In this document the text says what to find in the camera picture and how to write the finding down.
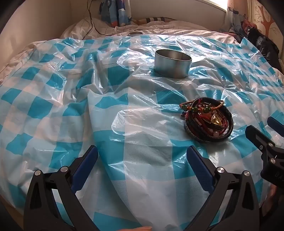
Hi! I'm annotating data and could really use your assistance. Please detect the person's right hand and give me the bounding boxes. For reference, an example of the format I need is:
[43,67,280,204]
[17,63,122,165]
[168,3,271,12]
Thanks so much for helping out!
[263,185,279,214]

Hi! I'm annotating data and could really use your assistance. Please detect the pile of bracelets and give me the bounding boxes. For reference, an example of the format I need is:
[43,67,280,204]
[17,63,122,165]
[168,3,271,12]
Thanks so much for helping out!
[179,98,234,143]

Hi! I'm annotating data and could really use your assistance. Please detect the blue checkered plastic sheet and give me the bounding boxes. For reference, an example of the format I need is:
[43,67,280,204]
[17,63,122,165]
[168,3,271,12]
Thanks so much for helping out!
[0,33,284,231]

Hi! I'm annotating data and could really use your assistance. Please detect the round metal tin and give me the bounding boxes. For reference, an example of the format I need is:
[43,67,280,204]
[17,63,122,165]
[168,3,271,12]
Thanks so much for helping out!
[155,49,192,79]

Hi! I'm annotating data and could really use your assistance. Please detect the window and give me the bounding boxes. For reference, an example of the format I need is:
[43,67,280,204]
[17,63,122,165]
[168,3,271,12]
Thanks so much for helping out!
[211,0,228,11]

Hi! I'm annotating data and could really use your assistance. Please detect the person's left hand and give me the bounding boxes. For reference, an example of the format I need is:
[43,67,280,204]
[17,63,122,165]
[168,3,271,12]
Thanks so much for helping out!
[118,226,153,231]

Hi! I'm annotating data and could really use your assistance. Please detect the blue cartoon curtain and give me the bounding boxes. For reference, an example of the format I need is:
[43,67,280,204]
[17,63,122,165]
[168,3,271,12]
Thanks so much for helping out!
[99,0,132,28]

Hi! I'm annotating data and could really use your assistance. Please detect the pile of clothes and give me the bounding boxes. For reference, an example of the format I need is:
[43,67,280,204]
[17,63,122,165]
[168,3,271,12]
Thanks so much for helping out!
[224,7,250,42]

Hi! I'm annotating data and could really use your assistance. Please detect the white quilt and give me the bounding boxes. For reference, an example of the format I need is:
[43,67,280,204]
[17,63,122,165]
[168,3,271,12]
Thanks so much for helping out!
[0,17,240,78]

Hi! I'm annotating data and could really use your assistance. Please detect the black cable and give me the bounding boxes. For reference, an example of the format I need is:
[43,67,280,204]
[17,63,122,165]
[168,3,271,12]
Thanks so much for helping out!
[83,0,113,40]

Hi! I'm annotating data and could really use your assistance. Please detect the headboard with tree decal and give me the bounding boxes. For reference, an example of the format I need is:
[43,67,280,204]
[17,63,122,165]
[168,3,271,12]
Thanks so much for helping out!
[246,0,282,38]

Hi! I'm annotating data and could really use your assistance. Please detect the striped pillow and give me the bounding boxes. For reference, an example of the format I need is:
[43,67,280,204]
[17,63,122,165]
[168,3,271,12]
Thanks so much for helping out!
[132,17,178,25]

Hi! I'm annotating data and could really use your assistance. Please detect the black plastic bag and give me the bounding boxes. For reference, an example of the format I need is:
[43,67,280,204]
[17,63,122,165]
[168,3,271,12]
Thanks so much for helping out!
[246,27,280,74]

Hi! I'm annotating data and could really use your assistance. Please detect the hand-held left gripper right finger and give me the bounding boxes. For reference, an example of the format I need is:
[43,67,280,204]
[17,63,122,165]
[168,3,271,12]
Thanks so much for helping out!
[184,145,260,231]

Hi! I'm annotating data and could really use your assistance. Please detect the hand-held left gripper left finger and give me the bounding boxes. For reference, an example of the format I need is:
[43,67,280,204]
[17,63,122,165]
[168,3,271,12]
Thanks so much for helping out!
[23,145,100,231]

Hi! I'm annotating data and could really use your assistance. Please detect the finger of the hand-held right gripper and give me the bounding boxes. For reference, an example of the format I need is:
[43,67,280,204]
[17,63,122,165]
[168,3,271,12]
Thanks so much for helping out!
[245,125,277,160]
[267,117,284,132]

